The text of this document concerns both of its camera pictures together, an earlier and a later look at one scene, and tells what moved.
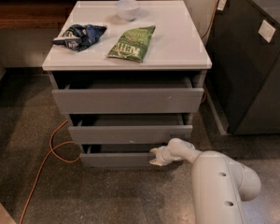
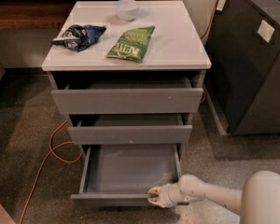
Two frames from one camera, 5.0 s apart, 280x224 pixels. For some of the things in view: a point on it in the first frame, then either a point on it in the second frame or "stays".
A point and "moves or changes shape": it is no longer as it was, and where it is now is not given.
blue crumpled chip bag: x=80 y=36 stays
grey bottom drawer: x=126 y=155 moves or changes shape
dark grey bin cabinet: x=248 y=82 stays
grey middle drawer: x=96 y=129 stays
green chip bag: x=132 y=43 stays
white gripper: x=161 y=155 -> x=168 y=195
